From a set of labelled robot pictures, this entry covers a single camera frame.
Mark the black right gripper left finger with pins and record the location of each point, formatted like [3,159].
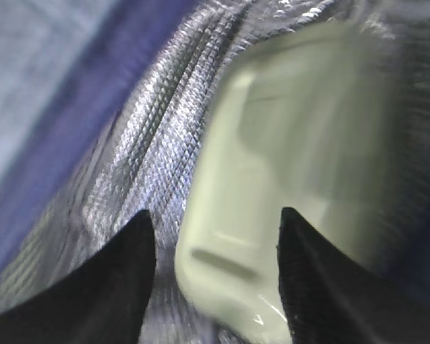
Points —
[103,301]

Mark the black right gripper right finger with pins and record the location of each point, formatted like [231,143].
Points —
[328,298]

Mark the dark navy fabric lunch bag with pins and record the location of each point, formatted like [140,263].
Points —
[146,155]

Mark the glass container with green lid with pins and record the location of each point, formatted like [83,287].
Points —
[300,120]

